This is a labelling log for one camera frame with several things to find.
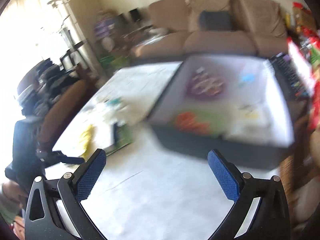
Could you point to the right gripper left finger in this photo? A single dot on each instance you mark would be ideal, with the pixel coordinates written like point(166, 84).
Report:
point(42, 217)

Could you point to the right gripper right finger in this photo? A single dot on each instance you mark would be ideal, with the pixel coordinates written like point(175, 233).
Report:
point(271, 219)

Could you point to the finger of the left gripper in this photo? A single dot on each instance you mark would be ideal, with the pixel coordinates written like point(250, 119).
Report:
point(60, 157)

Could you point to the left hand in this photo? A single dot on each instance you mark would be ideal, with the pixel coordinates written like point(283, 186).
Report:
point(13, 191)

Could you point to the yellow sachet packets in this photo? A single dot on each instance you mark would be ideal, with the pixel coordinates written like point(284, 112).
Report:
point(87, 142)

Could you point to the brown chair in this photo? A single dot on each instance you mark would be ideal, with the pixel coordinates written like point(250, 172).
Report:
point(63, 112)

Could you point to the white glove box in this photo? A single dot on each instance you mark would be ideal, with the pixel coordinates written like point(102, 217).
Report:
point(112, 128)

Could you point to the white table cloth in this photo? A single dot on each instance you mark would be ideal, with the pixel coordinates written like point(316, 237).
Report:
point(146, 191)

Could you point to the black storage box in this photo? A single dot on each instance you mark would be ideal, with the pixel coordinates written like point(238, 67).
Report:
point(252, 123)

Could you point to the white curtain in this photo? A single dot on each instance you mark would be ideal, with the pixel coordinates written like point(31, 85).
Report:
point(31, 32)

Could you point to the brown sofa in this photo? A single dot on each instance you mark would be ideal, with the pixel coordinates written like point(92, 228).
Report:
point(237, 27)

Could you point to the dark grey cushion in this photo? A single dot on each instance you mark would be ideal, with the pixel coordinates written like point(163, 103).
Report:
point(215, 21)

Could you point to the purple white ring holder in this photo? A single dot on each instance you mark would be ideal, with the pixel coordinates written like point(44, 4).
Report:
point(205, 86)

